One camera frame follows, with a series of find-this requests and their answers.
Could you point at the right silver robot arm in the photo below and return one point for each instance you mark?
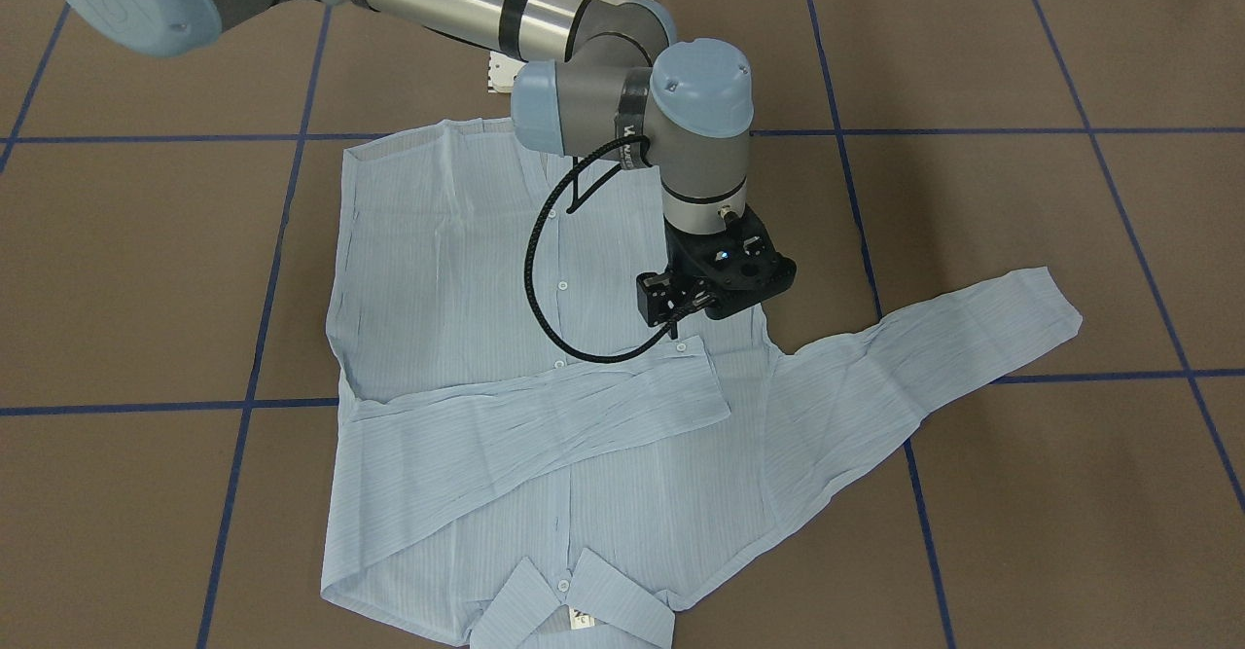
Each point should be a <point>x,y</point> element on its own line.
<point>597,81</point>

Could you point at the light blue button-up shirt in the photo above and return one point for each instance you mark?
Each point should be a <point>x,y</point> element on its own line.
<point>493,492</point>

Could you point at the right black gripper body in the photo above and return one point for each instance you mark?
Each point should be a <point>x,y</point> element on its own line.
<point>680,267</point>

